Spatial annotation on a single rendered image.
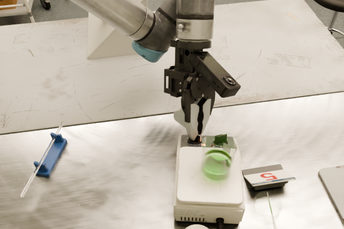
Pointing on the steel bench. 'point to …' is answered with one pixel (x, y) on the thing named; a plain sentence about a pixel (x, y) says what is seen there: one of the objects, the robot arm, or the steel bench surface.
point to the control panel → (187, 142)
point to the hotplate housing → (227, 211)
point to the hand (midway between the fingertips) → (197, 134)
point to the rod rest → (51, 156)
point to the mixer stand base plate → (334, 186)
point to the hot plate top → (202, 191)
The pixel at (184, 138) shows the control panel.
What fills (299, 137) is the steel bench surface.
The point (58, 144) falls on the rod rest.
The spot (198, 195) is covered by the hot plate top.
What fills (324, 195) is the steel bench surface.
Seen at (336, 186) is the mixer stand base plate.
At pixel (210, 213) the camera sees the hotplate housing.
